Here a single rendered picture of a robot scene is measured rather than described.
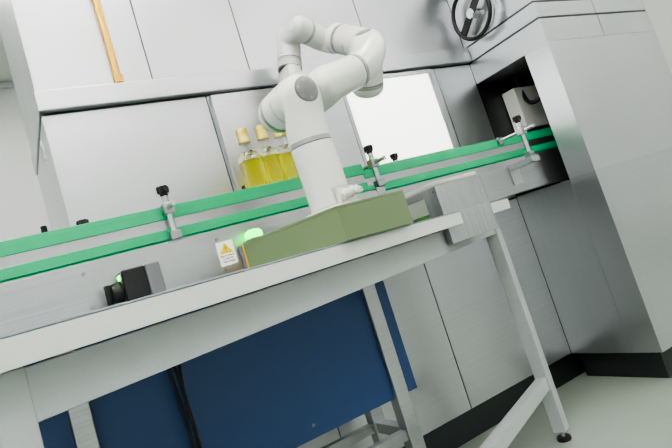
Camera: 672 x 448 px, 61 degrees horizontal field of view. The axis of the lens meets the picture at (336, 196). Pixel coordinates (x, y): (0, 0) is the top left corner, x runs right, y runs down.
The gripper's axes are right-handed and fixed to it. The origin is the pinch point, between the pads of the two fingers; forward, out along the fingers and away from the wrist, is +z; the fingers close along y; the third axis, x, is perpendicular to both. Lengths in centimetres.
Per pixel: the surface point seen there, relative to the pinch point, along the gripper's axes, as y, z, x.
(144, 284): 23, 52, -47
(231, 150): -12.3, 8.4, -15.5
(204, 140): -15.3, 4.9, -22.9
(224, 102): -12.3, -7.1, -17.3
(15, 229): -310, -25, -80
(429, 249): 35, 47, 19
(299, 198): 13.4, 29.4, -5.5
